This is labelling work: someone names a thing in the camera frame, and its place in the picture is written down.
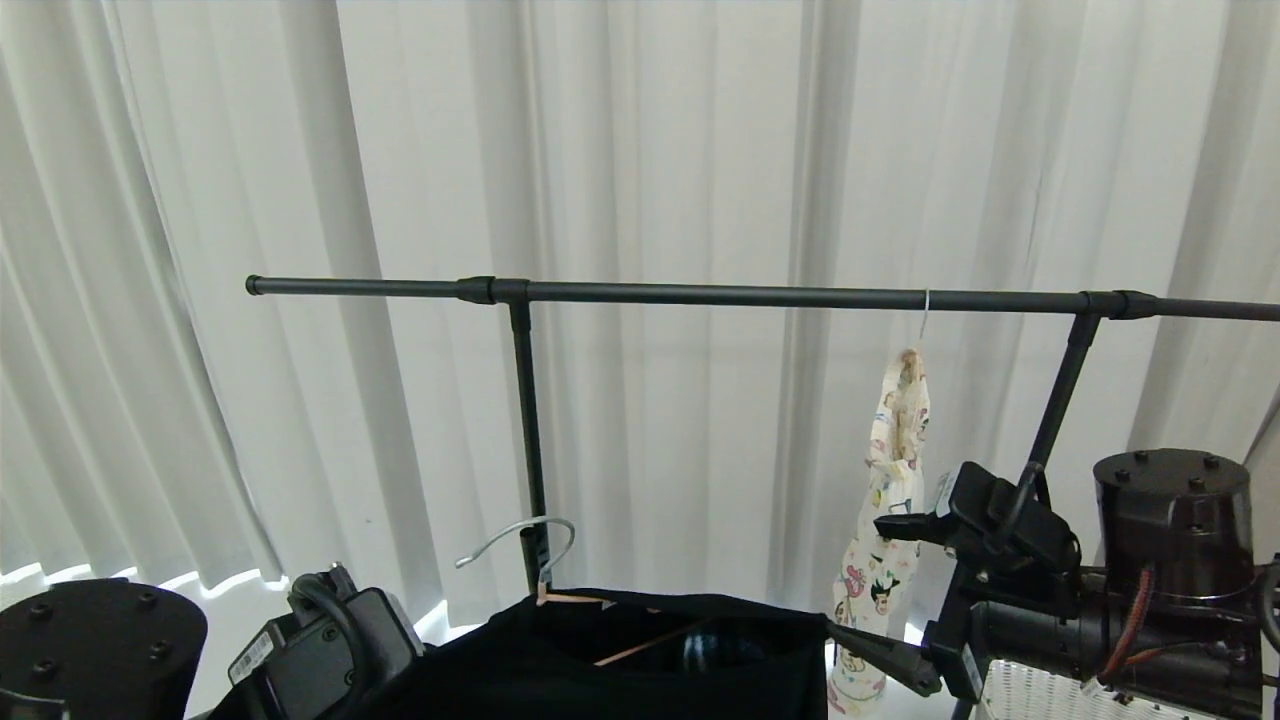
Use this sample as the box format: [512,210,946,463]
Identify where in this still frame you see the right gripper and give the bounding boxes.
[828,510,1263,717]

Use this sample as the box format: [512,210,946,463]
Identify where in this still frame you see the cream printed garment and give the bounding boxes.
[828,348,933,717]

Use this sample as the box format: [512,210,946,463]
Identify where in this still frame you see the black garment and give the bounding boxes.
[200,590,831,720]

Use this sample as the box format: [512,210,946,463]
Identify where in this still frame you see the white laundry basket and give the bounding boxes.
[980,660,1226,720]

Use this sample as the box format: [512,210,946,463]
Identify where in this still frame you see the black clothes rack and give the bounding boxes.
[245,275,1280,720]

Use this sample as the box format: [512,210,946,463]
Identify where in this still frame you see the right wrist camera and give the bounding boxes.
[935,462,1083,601]

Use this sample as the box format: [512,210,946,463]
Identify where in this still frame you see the black cable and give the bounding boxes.
[288,575,369,701]
[995,462,1051,546]

